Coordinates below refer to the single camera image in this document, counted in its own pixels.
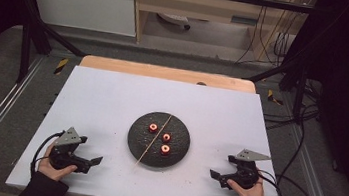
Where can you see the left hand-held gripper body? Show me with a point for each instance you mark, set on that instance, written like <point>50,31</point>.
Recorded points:
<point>63,156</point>

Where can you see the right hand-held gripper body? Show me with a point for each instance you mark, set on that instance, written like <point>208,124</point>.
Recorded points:
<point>245,175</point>

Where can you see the black round plate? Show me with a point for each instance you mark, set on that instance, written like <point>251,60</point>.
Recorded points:
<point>176,152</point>

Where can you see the red cored hawthorn fruit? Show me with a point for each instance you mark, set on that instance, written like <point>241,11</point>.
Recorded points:
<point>166,137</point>
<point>165,149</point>
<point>153,128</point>

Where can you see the thin wooden skewer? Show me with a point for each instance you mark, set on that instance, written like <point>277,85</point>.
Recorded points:
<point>157,135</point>

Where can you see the person's right hand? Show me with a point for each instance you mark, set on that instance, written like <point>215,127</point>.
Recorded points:
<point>251,193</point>

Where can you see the person's left hand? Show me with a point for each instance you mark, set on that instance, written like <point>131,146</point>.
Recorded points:
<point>49,170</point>

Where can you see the yellow black tape marker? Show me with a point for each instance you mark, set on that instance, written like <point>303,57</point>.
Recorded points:
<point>273,97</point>
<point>61,66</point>

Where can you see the wooden table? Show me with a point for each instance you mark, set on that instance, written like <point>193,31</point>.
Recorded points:
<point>152,70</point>

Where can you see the white cabinet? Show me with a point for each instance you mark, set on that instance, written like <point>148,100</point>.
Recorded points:
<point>83,3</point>

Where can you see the grey chair foot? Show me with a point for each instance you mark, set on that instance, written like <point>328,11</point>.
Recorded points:
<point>175,20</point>

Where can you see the light wooden desk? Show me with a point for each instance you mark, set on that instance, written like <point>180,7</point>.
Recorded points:
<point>190,4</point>

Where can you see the black metal frame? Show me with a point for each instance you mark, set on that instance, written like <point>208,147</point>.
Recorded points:
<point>30,36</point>

